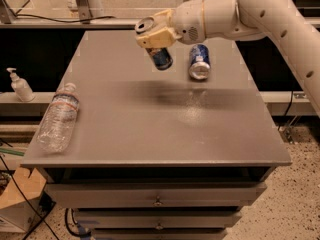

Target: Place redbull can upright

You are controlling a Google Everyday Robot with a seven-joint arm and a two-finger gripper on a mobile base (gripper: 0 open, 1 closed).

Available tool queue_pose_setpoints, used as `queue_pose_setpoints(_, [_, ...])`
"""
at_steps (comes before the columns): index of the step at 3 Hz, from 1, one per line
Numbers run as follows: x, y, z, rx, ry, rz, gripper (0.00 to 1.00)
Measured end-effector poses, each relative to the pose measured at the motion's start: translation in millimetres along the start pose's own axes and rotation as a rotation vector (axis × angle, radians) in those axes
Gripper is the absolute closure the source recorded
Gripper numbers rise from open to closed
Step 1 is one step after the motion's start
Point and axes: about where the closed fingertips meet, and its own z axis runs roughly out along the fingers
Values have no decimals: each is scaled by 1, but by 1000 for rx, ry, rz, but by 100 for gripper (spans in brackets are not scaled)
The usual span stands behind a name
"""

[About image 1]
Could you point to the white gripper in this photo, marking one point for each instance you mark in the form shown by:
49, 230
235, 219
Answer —
187, 22

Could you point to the red bull can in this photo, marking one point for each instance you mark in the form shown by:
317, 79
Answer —
160, 57

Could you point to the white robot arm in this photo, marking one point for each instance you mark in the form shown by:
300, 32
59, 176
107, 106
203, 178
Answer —
297, 40

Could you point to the blue pepsi can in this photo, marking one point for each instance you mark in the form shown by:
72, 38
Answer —
199, 62

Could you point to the grey drawer cabinet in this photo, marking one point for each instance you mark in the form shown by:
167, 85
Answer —
140, 125

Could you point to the clear plastic water bottle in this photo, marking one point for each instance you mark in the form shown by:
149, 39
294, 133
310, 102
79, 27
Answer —
58, 123

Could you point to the white pump dispenser bottle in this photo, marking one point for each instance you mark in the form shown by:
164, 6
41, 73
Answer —
20, 86

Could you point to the top grey drawer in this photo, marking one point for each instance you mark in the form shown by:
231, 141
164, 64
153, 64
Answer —
155, 195

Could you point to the grey drawer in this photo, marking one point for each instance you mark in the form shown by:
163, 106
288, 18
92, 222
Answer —
155, 195
157, 219
164, 234

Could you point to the middle grey drawer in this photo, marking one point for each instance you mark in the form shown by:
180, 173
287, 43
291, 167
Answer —
157, 219

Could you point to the bottom grey drawer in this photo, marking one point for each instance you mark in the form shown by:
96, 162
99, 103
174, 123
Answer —
164, 234

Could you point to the cardboard box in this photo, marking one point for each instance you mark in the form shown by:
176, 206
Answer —
17, 211

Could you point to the left metal bracket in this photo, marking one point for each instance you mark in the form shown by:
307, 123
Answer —
83, 11

